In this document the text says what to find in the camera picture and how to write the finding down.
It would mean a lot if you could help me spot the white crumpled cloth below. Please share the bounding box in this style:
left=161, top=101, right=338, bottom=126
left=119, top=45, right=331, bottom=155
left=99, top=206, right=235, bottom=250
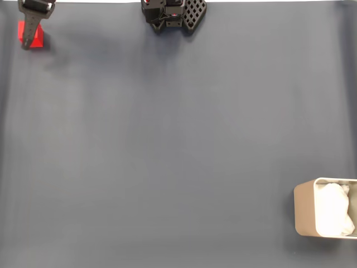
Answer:
left=316, top=183, right=356, bottom=237

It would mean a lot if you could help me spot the dark blue-grey table mat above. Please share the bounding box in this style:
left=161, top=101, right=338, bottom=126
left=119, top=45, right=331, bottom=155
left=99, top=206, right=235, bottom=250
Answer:
left=0, top=1, right=357, bottom=268

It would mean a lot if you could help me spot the beige rounded box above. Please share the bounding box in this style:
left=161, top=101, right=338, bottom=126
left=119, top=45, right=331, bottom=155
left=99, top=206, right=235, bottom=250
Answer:
left=293, top=177, right=357, bottom=240

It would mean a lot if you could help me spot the red cube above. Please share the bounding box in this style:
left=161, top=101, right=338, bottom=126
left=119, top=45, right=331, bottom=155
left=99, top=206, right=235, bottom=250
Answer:
left=17, top=21, right=45, bottom=49

